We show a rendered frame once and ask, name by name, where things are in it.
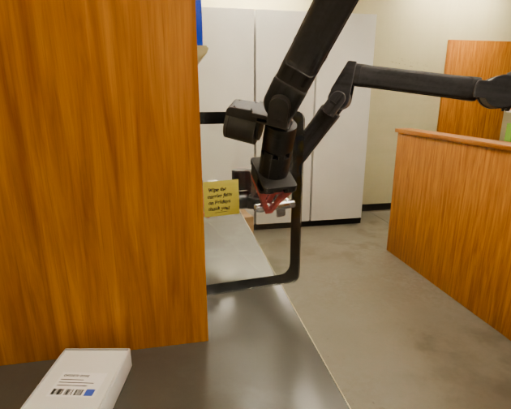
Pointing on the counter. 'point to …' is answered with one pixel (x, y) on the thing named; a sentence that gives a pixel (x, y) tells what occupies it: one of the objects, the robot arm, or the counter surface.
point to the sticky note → (221, 198)
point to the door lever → (277, 206)
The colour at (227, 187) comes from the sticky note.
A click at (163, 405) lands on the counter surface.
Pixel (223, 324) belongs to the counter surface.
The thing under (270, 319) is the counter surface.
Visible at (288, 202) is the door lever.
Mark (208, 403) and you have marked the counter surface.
